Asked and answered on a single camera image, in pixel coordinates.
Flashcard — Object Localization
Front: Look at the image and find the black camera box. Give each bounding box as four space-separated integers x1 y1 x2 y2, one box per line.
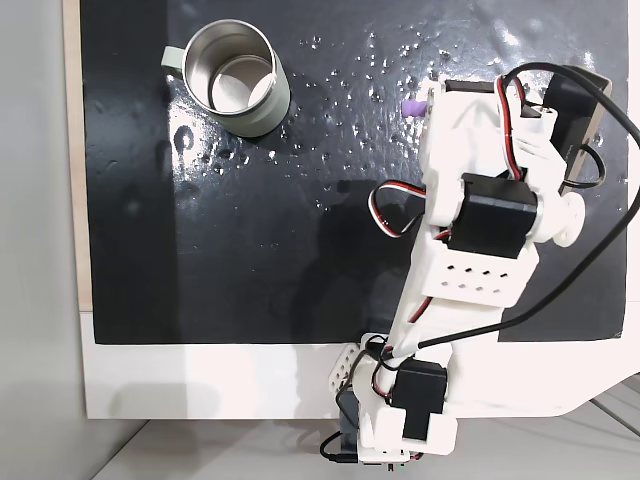
542 64 613 189

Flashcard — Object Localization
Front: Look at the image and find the red white black servo wire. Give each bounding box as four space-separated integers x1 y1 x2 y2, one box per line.
493 73 532 182
366 179 432 239

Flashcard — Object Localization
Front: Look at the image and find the black camera cable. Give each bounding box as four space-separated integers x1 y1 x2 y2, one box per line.
417 61 640 349

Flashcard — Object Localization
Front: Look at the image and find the pale green steel mug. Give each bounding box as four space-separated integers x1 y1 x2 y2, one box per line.
160 18 292 139

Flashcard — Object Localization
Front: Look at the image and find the black table mat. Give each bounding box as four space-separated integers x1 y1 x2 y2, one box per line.
79 0 629 346

